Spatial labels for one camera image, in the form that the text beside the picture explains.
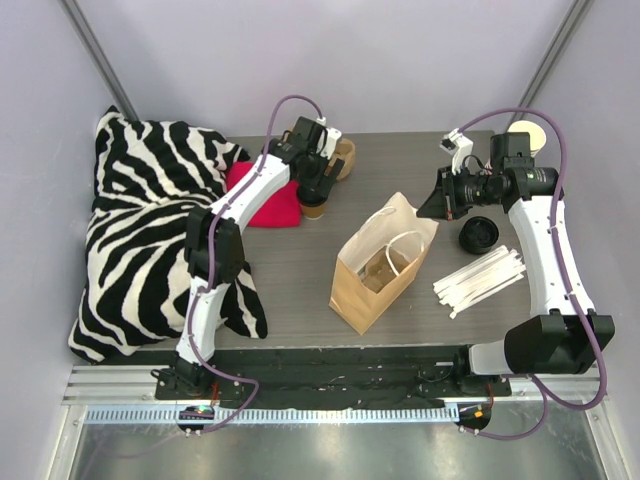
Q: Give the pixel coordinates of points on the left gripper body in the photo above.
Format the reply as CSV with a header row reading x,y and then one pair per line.
x,y
323,170

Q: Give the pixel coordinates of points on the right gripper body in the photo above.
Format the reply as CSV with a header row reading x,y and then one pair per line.
x,y
448,194

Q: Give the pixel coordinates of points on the black cup lid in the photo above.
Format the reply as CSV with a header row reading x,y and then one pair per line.
x,y
308,197

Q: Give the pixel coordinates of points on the brown paper coffee cup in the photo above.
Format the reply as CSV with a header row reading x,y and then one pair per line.
x,y
313,211

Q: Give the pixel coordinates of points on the brown paper bag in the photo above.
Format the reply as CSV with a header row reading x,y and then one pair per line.
x,y
394,226

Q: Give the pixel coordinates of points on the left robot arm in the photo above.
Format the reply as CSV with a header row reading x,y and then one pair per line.
x,y
214,249

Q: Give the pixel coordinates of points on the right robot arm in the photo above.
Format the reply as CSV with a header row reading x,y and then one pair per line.
x,y
564,333

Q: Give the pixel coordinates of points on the cardboard cup carrier tray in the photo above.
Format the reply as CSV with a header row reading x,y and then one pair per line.
x,y
345,155

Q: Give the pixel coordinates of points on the stack of black lids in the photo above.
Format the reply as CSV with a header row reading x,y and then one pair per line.
x,y
478,235

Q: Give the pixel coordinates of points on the pink folded cloth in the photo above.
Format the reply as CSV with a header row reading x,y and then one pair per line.
x,y
281,210

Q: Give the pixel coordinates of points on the stack of paper cups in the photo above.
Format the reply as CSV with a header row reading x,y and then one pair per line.
x,y
532,135

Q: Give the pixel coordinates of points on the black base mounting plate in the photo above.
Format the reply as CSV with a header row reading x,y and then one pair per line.
x,y
392,377

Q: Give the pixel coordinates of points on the zebra print pillow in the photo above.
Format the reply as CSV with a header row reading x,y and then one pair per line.
x,y
148,176

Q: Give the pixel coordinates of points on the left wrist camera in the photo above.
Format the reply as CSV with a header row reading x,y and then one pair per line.
x,y
329,139

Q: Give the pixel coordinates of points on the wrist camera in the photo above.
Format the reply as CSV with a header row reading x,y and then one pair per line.
x,y
329,139
459,147

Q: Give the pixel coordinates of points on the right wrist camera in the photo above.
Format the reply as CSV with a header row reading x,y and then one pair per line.
x,y
459,147

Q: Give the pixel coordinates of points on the white cable duct strip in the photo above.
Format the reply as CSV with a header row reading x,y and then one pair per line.
x,y
193,415

